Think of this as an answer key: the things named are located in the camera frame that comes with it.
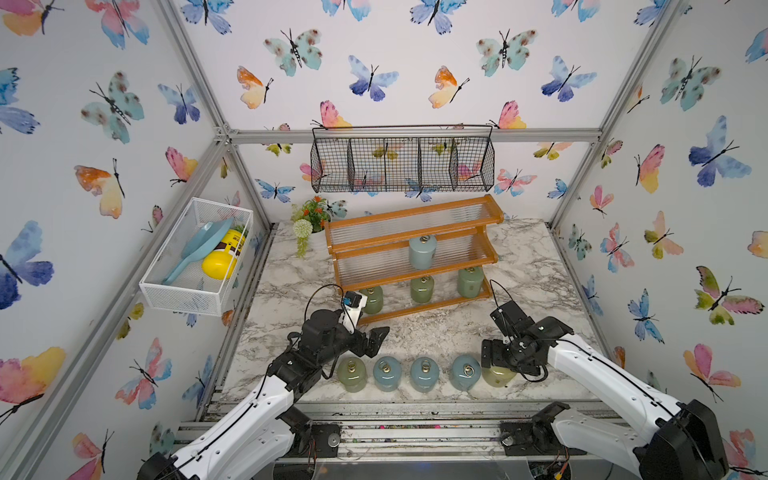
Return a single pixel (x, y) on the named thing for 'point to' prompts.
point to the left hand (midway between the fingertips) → (376, 319)
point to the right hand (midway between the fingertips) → (500, 359)
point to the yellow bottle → (221, 262)
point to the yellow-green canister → (498, 376)
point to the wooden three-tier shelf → (372, 249)
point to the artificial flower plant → (310, 218)
